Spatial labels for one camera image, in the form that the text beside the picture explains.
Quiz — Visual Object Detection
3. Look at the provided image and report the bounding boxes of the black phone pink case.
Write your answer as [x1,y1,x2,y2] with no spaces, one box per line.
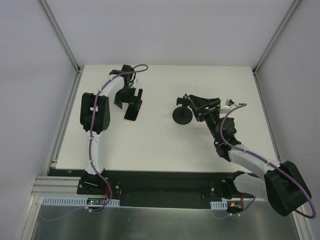
[124,100,143,122]

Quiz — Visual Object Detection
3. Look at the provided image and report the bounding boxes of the aluminium frame post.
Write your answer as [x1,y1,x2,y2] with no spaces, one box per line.
[37,0,81,73]
[252,0,303,76]

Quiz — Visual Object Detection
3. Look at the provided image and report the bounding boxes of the black phone stand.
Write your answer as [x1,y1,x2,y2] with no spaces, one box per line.
[172,94,193,125]

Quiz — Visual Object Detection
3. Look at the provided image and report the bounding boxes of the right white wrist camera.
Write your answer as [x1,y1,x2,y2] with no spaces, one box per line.
[220,99,237,114]

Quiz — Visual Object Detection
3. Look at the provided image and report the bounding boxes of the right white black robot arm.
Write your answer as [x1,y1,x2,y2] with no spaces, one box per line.
[187,94,317,219]

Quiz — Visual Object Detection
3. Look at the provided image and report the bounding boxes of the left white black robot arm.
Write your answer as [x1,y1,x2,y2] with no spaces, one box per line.
[77,64,149,199]

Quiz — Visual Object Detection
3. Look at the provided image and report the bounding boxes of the right aluminium frame post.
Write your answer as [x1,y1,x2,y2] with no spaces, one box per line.
[252,0,303,76]

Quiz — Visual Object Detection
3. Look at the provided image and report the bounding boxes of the right white cable duct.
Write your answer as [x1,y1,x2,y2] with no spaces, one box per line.
[210,200,228,211]

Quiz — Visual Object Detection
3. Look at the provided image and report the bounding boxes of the aluminium rail left front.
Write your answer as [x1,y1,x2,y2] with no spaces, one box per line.
[31,176,80,195]

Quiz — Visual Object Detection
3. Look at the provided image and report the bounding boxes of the white cable duct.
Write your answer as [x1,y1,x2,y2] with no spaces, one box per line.
[210,200,228,211]
[42,196,120,207]

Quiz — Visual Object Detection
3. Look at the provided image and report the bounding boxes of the left aluminium frame post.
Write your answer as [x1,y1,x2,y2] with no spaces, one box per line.
[37,0,81,73]

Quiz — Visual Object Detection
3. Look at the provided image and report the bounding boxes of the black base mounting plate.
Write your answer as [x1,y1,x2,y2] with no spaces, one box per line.
[47,168,260,208]

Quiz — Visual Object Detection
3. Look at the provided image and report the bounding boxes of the left white cable duct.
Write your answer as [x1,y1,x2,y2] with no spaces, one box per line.
[42,196,120,207]

